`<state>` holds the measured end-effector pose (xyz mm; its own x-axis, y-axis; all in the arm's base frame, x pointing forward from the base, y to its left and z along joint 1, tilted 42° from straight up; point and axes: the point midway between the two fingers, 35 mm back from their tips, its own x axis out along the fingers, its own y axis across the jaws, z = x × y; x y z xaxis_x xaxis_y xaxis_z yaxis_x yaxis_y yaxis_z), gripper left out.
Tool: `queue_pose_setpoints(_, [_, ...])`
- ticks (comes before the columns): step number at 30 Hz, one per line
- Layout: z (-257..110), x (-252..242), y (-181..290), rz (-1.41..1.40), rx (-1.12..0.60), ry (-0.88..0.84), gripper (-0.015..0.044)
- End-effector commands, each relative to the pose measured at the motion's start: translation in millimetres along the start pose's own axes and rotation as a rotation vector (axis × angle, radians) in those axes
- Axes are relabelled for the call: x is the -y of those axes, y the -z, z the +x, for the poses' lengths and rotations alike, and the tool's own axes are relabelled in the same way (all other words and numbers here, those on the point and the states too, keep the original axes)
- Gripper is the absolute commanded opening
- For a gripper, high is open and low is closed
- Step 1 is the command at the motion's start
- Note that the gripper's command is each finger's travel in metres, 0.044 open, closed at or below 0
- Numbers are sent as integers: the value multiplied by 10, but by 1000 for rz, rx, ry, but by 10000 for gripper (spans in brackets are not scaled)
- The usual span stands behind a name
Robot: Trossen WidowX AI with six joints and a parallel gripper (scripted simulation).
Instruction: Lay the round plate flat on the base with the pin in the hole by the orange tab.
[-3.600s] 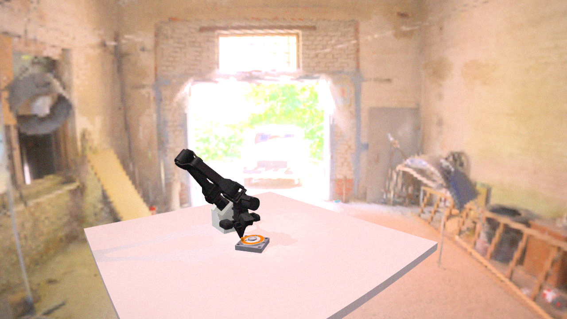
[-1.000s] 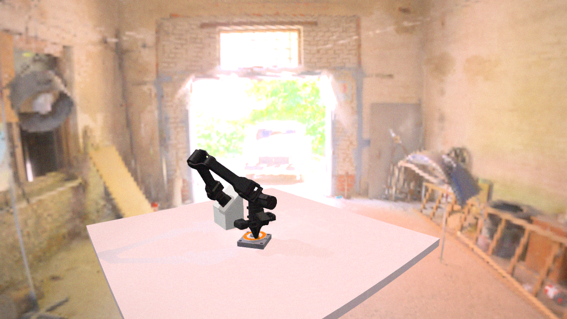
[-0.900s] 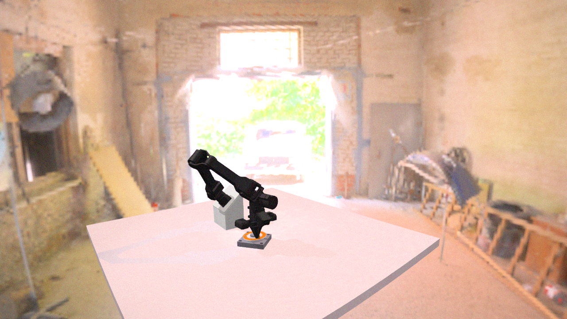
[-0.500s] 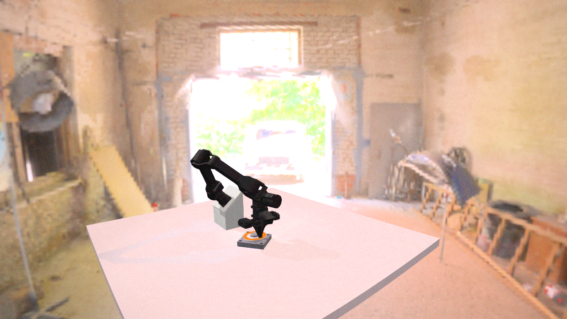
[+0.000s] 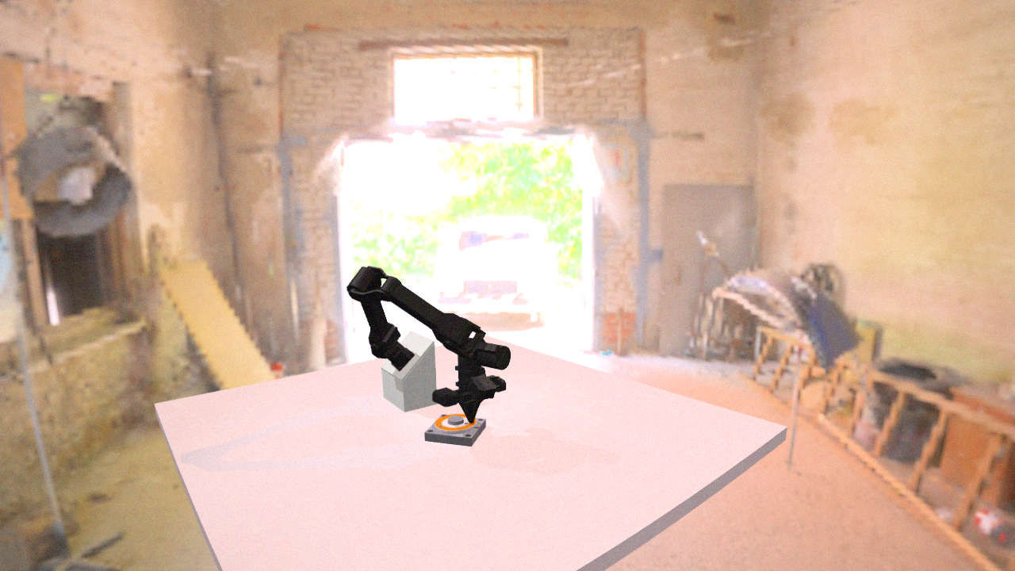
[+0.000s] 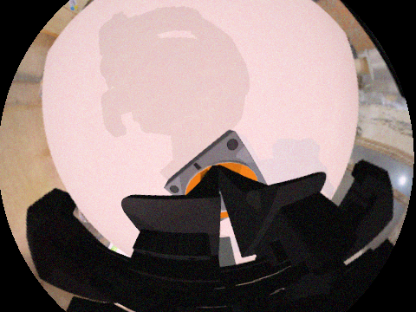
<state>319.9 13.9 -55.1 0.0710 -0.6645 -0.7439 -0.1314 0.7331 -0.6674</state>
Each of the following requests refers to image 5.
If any orange round plate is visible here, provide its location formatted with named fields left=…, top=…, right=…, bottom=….
left=435, top=414, right=477, bottom=433

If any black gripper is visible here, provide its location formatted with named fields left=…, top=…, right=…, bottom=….
left=432, top=364, right=485, bottom=423

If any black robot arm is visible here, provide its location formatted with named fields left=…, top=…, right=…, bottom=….
left=346, top=266, right=511, bottom=400

